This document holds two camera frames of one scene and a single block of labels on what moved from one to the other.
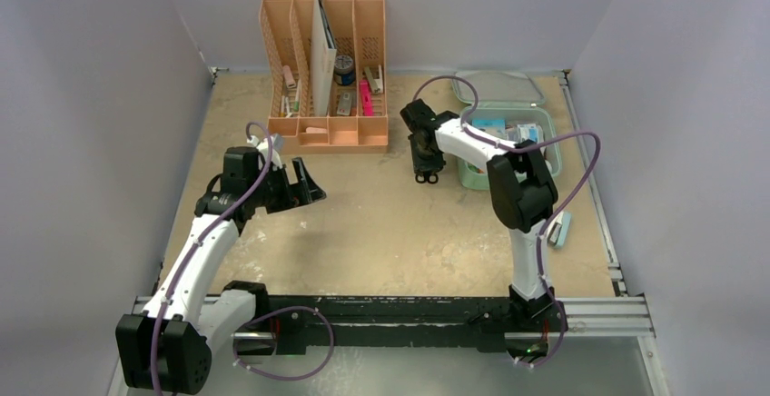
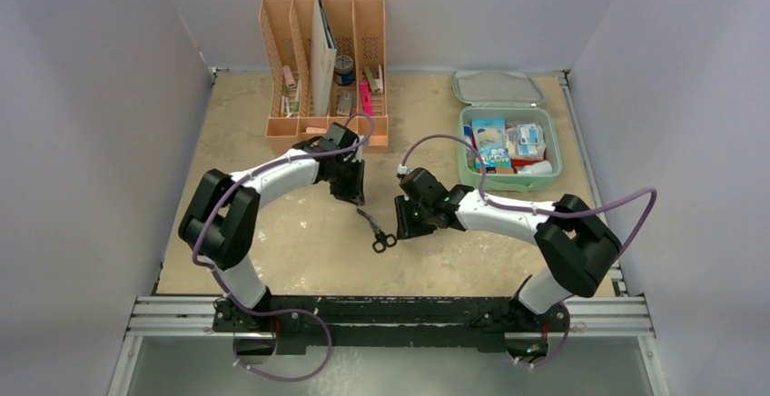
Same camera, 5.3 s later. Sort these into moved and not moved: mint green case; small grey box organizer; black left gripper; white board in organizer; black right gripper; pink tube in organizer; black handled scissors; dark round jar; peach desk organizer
Moved: black left gripper; black handled scissors; black right gripper
Not moved: small grey box organizer; mint green case; white board in organizer; dark round jar; peach desk organizer; pink tube in organizer
